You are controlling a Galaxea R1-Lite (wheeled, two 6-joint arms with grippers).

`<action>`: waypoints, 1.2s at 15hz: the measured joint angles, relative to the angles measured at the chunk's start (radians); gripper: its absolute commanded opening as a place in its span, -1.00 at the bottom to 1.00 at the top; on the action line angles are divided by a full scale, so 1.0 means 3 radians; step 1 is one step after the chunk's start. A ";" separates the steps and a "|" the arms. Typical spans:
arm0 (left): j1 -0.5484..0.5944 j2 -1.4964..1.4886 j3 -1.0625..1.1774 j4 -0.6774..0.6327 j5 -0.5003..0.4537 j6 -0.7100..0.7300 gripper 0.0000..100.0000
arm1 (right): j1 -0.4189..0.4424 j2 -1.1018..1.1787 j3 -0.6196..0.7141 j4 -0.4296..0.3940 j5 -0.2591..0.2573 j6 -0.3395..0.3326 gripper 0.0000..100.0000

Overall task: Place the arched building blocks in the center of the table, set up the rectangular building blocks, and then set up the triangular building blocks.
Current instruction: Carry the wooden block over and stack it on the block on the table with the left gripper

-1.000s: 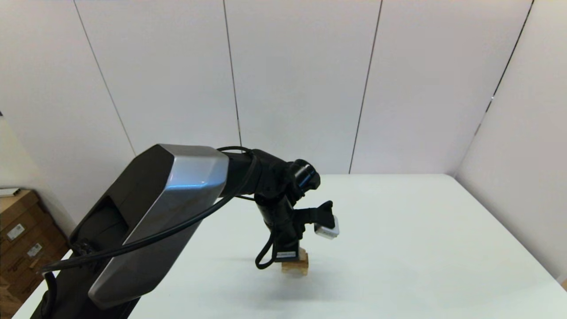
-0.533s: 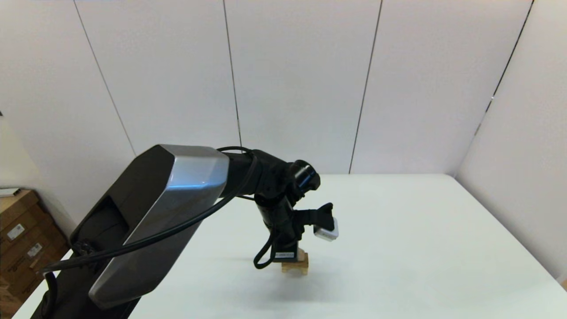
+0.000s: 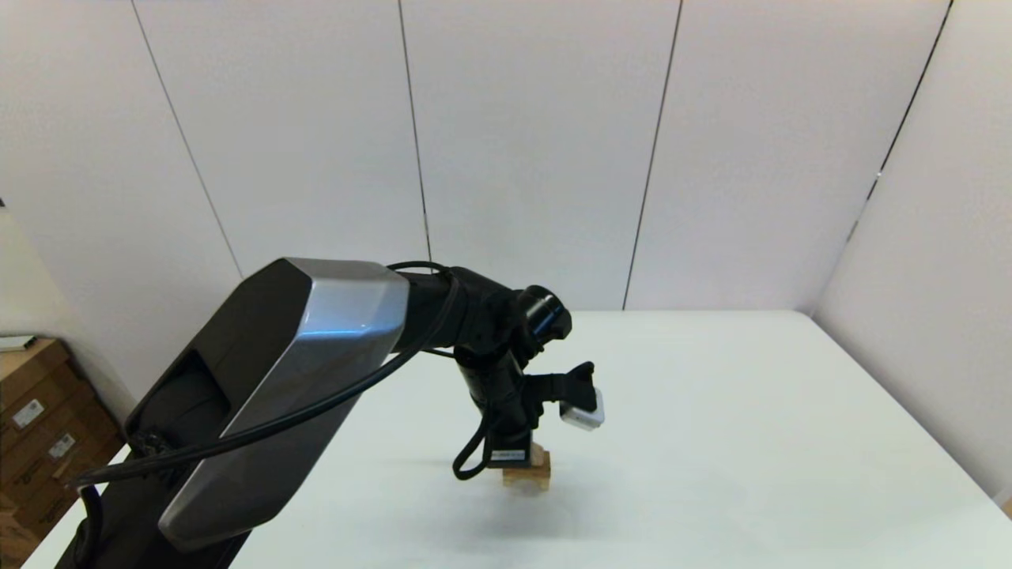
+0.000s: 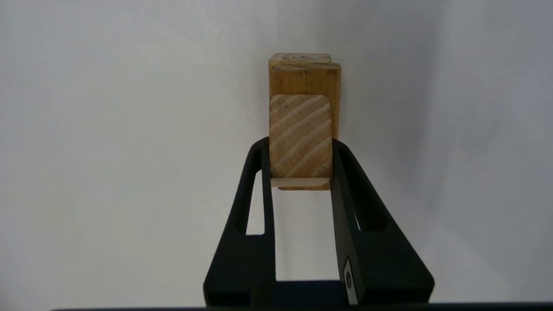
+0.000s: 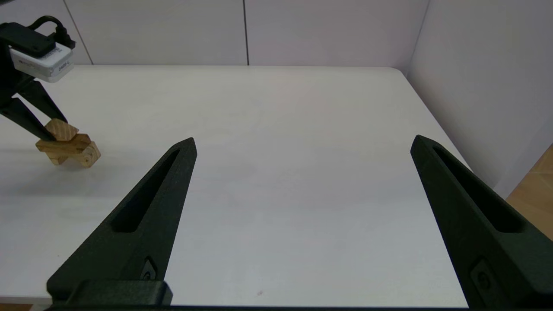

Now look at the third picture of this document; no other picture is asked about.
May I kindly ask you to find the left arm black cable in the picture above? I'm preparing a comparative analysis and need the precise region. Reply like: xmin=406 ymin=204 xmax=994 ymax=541
xmin=70 ymin=261 xmax=507 ymax=569

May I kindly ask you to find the brown cardboard box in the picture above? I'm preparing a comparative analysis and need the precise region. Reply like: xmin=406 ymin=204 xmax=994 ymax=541
xmin=0 ymin=498 xmax=40 ymax=569
xmin=0 ymin=399 xmax=108 ymax=484
xmin=0 ymin=339 xmax=80 ymax=431
xmin=0 ymin=439 xmax=127 ymax=540

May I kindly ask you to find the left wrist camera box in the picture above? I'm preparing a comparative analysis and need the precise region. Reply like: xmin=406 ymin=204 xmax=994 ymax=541
xmin=558 ymin=386 xmax=606 ymax=432

